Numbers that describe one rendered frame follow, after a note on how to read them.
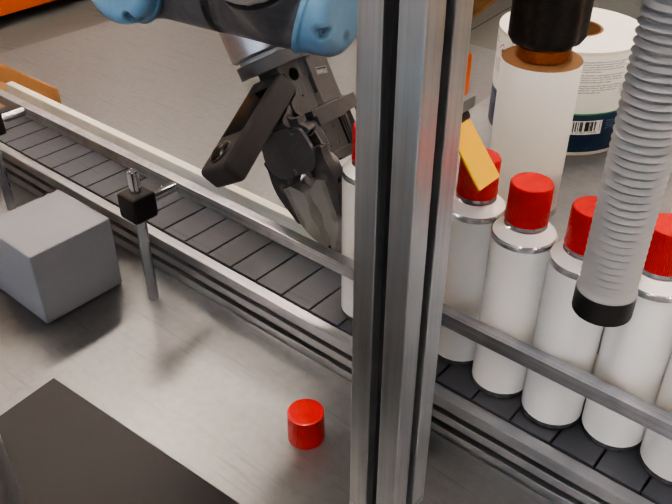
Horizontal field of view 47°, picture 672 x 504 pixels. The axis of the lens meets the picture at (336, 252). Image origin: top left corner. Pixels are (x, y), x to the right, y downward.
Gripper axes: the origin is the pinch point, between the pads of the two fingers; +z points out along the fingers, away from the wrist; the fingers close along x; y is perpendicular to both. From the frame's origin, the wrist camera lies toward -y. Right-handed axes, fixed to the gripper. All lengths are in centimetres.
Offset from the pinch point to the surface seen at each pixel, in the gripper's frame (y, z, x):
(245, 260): -1.8, -1.1, 12.8
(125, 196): -10.3, -12.9, 15.2
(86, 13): 191, -92, 348
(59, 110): 4, -26, 49
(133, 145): 3.8, -17.1, 34.1
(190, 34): 52, -33, 78
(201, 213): 1.6, -6.6, 22.4
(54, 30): 163, -87, 338
